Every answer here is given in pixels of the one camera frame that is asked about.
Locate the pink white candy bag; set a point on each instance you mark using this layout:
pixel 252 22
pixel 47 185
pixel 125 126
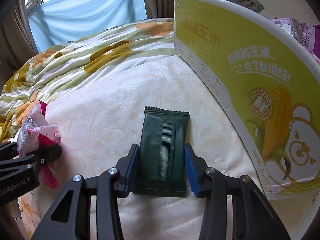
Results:
pixel 36 133

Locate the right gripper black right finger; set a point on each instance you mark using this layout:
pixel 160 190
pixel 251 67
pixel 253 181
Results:
pixel 253 215

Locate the floral green striped quilt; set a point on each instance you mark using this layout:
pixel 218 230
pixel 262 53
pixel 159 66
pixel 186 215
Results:
pixel 69 66

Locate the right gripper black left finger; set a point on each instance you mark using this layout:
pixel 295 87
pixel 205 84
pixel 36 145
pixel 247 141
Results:
pixel 69 215

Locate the green corn cardboard box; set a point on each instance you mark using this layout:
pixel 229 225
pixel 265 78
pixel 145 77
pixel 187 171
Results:
pixel 267 84

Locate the light blue cloth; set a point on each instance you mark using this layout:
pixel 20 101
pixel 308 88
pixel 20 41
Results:
pixel 57 21

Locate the light purple snack packet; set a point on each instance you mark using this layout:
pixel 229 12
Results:
pixel 307 35

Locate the dark green snack packet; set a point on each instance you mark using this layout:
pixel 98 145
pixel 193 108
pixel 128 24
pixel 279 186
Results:
pixel 161 163

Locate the brown curtain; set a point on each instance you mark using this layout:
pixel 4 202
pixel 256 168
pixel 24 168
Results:
pixel 17 42

